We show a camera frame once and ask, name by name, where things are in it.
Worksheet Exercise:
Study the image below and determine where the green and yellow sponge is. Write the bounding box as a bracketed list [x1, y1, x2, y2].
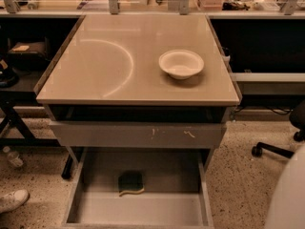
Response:
[118, 171, 144, 197]

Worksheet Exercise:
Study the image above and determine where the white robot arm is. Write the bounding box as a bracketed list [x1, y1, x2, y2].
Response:
[264, 145, 305, 229]

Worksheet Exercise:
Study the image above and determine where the grey top drawer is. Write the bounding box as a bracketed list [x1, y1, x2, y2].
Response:
[46, 104, 228, 149]

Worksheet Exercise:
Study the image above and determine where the open grey middle drawer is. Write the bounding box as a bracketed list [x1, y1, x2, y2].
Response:
[62, 148, 214, 229]

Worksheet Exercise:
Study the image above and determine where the white paper bowl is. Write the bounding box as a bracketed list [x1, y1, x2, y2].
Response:
[158, 50, 204, 80]

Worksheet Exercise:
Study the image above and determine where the black bag on shelf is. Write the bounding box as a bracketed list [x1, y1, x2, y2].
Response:
[7, 42, 49, 71]

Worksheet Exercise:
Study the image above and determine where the black office chair base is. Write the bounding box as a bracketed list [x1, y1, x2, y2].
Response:
[252, 100, 305, 158]

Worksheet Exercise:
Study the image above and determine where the clear plastic bottle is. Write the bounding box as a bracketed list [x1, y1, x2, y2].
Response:
[3, 146, 24, 168]

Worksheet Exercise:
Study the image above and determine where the white shoe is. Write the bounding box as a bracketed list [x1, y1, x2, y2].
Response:
[0, 189, 30, 214]

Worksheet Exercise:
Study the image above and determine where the black side table frame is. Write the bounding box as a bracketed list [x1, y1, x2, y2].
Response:
[0, 95, 74, 180]

